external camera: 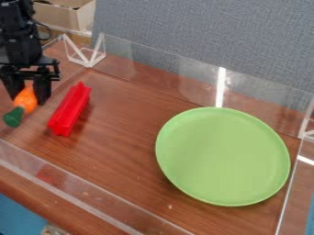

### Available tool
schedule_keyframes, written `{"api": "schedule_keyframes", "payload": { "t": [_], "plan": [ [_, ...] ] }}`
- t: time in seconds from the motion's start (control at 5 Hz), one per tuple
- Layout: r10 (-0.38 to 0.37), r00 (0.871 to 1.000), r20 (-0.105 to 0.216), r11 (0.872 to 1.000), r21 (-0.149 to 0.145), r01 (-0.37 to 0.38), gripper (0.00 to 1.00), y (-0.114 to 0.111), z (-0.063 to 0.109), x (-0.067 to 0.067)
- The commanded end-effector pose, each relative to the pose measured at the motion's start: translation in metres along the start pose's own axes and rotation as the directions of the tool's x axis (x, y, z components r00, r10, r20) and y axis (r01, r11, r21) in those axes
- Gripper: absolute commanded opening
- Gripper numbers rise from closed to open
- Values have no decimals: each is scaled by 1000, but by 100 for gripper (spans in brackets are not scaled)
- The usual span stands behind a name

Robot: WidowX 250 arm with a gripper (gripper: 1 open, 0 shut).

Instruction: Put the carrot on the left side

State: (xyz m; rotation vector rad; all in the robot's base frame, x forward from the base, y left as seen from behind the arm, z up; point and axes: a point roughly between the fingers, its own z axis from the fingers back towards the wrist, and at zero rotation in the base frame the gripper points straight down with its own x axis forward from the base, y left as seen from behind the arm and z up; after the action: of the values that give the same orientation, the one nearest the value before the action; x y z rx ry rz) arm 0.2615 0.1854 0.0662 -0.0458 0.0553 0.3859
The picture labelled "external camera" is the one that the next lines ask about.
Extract black cable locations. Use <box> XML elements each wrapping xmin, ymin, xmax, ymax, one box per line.
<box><xmin>29</xmin><ymin>17</ymin><xmax>53</xmax><ymax>41</ymax></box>

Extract clear acrylic tray walls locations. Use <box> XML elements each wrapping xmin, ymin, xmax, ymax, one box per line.
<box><xmin>0</xmin><ymin>37</ymin><xmax>314</xmax><ymax>235</ymax></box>

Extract orange toy carrot green top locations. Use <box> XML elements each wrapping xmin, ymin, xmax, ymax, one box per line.
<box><xmin>3</xmin><ymin>84</ymin><xmax>38</xmax><ymax>128</ymax></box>

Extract red plastic block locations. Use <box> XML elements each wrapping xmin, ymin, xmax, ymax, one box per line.
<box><xmin>49</xmin><ymin>82</ymin><xmax>91</xmax><ymax>137</ymax></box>

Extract green round plate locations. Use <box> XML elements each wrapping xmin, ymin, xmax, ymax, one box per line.
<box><xmin>157</xmin><ymin>107</ymin><xmax>292</xmax><ymax>207</ymax></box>

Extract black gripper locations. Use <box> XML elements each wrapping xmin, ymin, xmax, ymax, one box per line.
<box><xmin>0</xmin><ymin>0</ymin><xmax>61</xmax><ymax>106</ymax></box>

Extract cardboard box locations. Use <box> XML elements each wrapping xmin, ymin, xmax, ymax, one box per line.
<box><xmin>34</xmin><ymin>0</ymin><xmax>97</xmax><ymax>31</ymax></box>

